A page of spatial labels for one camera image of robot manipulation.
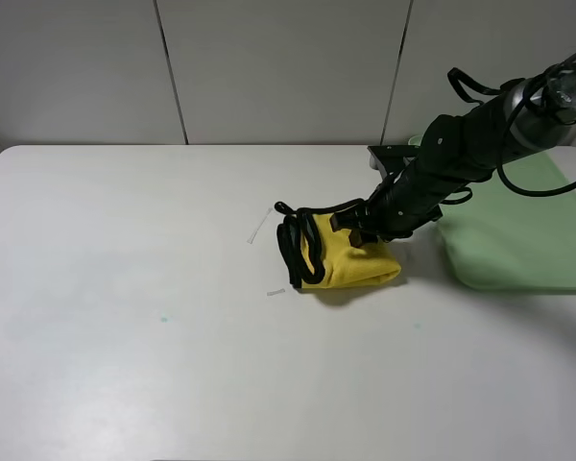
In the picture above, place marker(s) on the light green tray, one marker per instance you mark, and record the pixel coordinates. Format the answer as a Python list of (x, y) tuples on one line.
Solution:
[(499, 241)]

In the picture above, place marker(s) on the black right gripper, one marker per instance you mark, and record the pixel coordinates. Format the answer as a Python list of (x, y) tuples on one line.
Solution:
[(393, 211)]

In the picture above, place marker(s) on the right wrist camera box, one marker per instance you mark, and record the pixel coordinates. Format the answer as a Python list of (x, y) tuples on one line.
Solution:
[(391, 159)]

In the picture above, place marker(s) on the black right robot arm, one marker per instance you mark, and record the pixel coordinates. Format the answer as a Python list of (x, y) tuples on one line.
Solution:
[(523, 117)]

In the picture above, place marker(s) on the yellow towel with black trim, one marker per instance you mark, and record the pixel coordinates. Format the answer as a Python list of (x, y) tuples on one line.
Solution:
[(318, 257)]

